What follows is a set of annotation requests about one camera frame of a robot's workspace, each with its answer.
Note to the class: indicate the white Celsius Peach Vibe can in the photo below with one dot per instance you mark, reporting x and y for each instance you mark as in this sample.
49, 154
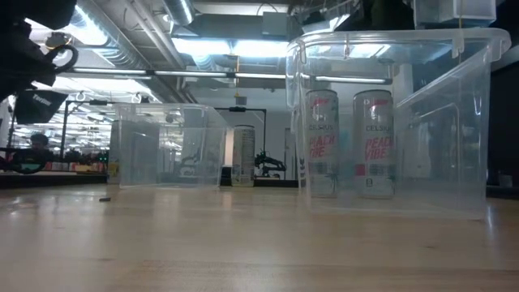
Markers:
322, 121
373, 121

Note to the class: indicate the clear plastic storage bin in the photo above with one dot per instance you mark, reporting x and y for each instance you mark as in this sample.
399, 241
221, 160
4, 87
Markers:
442, 142
202, 121

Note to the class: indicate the black background robot arm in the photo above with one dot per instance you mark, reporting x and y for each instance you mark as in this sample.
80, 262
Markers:
271, 163

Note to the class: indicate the black photo softbox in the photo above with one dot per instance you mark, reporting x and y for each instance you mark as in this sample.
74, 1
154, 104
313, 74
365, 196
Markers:
40, 106

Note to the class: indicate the person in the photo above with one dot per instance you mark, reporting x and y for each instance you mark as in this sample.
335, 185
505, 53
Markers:
39, 141

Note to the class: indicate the long tube light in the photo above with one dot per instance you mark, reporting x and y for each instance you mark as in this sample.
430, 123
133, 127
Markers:
353, 80
109, 71
190, 74
259, 76

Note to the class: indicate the small black screw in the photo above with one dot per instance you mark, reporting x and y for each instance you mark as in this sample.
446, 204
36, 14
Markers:
104, 199

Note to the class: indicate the bright ceiling light panel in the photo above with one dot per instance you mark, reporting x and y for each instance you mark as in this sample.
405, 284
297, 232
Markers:
227, 48

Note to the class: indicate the small hanging grey box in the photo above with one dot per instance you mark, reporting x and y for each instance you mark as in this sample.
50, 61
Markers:
241, 100

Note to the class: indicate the grey ceiling box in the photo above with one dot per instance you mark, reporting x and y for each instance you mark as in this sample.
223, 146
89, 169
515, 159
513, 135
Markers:
275, 24

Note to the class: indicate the silver ventilation duct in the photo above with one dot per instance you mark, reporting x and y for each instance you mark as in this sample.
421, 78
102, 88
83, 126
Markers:
180, 10

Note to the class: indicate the black aluminium table frame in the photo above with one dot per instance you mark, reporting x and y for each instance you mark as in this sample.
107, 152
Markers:
275, 183

